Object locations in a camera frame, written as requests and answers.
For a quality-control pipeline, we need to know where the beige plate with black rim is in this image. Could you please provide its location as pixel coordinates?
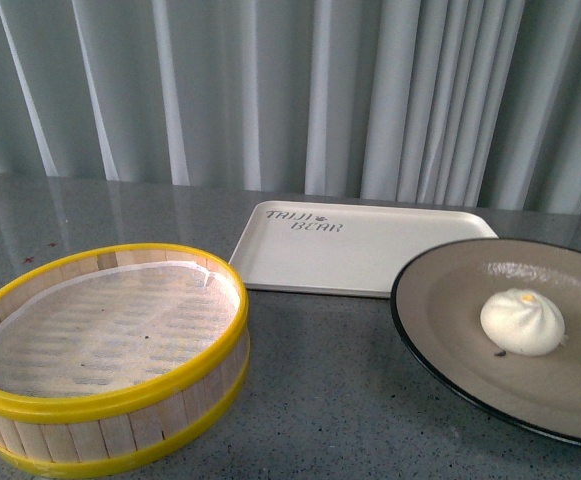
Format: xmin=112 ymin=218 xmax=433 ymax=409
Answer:
xmin=390 ymin=239 xmax=581 ymax=446

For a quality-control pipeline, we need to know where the white steamed bun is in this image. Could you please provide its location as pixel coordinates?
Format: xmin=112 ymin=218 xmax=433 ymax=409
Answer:
xmin=480 ymin=289 xmax=568 ymax=356

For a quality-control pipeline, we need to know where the cream bear-print serving tray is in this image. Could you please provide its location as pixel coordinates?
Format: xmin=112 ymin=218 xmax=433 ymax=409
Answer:
xmin=230 ymin=200 xmax=496 ymax=298

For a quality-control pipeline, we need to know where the white steamer liner cloth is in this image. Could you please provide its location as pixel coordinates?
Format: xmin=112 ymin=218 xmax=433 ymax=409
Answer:
xmin=0 ymin=261 xmax=240 ymax=398

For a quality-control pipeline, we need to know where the yellow-rimmed bamboo steamer basket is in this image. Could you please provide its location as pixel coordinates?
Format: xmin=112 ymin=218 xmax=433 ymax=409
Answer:
xmin=0 ymin=243 xmax=250 ymax=478

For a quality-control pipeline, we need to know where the grey pleated curtain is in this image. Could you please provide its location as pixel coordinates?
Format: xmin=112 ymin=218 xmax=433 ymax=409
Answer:
xmin=0 ymin=1 xmax=581 ymax=214

